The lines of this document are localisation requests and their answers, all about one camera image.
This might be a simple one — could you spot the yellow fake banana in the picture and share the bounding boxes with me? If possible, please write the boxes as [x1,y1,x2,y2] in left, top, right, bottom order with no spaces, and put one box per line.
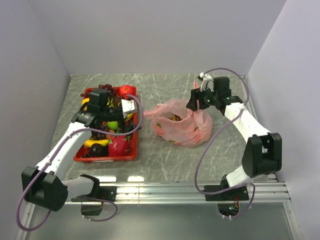
[83,139,109,148]

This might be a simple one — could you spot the aluminium mounting rail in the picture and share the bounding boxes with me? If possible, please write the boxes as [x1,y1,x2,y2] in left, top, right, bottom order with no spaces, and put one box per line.
[26,181,292,206]

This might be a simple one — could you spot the red plastic tray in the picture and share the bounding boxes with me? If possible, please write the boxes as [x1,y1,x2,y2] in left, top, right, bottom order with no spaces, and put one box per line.
[73,86,139,163]

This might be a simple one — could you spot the green round fake fruit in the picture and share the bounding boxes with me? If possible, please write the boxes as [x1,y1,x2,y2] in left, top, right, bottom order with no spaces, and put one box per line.
[107,121,119,131]

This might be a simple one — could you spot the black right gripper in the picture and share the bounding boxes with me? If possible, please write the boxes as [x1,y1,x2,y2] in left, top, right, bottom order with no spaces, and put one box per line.
[186,85,219,112]

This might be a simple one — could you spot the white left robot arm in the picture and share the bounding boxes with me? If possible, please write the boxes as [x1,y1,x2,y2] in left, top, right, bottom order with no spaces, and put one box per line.
[19,88,143,212]

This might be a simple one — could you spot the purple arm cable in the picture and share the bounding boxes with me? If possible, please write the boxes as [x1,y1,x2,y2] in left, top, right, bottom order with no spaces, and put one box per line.
[16,93,145,231]
[194,67,256,220]

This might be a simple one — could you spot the red fake apple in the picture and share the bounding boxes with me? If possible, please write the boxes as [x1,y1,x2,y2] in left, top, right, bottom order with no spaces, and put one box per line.
[119,84,134,99]

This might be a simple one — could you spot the dark purple fake grapes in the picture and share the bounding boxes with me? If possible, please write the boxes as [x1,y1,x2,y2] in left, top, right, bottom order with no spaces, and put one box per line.
[90,124,109,141]

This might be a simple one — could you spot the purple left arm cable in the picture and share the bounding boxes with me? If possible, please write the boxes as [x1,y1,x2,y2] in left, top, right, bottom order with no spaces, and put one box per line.
[16,93,145,231]

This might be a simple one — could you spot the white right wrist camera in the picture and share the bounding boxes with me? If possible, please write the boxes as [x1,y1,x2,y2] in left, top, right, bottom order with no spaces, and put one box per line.
[198,72,213,92]

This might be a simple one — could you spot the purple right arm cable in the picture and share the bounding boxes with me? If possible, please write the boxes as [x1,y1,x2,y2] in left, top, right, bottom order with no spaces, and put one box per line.
[194,67,256,220]

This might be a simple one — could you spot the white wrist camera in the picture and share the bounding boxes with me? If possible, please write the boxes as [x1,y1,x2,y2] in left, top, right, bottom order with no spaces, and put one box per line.
[121,99,138,117]
[198,72,213,92]

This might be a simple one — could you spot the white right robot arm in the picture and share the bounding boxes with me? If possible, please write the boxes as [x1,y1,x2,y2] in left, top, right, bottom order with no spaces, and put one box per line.
[186,73,282,200]

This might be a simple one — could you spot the red fake grapes bunch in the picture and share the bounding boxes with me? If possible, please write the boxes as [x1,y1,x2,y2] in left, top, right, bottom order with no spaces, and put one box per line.
[80,84,117,99]

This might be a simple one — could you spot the dark fake passion fruit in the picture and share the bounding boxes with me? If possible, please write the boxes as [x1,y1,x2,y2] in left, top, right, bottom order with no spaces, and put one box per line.
[88,143,109,158]

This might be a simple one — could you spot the pink plastic bag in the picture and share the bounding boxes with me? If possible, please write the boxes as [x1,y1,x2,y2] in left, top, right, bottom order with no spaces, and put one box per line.
[143,99,214,147]

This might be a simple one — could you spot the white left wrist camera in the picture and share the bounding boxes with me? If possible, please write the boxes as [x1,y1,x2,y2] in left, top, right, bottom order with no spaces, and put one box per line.
[121,99,138,117]

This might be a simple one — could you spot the pink fake dragon fruit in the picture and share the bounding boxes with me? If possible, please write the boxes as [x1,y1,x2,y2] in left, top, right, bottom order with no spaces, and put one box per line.
[108,136,130,157]

